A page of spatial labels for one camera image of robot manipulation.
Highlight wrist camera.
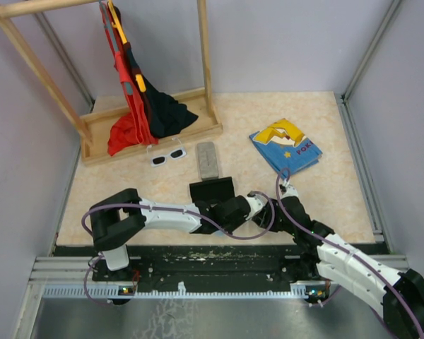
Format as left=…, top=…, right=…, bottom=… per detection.
left=280, top=184, right=299, bottom=198
left=245, top=192, right=268, bottom=221

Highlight black hanging garment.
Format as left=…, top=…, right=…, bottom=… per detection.
left=126, top=49, right=200, bottom=139

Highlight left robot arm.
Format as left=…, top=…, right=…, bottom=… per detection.
left=81, top=189, right=276, bottom=280

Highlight black glasses case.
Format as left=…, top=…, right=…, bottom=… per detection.
left=189, top=177, right=235, bottom=203

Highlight grey red clothes hanger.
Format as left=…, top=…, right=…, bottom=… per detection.
left=99, top=1, right=134, bottom=96

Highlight white sunglasses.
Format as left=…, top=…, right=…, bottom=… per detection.
left=146, top=137, right=187, bottom=167

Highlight wooden clothes rack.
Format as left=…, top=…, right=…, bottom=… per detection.
left=0, top=1, right=223, bottom=166

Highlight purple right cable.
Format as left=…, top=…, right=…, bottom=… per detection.
left=275, top=167, right=424, bottom=339

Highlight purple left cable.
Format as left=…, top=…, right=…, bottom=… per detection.
left=81, top=190, right=276, bottom=307

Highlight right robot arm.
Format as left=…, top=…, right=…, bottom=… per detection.
left=266, top=196, right=424, bottom=338

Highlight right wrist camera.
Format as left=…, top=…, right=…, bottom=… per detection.
left=280, top=184, right=299, bottom=198

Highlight yellow clothes hanger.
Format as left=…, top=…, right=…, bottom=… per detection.
left=107, top=0, right=146, bottom=93

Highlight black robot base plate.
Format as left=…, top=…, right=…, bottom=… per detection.
left=88, top=242, right=326, bottom=294

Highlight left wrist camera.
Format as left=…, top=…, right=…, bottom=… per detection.
left=245, top=192, right=268, bottom=221

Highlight purple cable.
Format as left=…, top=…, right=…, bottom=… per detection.
left=81, top=190, right=276, bottom=307
left=275, top=167, right=424, bottom=339

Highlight grey glasses case green lining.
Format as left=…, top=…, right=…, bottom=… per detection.
left=196, top=141, right=219, bottom=181

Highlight red hanging garment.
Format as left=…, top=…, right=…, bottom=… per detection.
left=99, top=3, right=160, bottom=146

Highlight blue yellow folded cloth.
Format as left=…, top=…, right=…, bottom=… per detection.
left=249, top=119, right=322, bottom=175

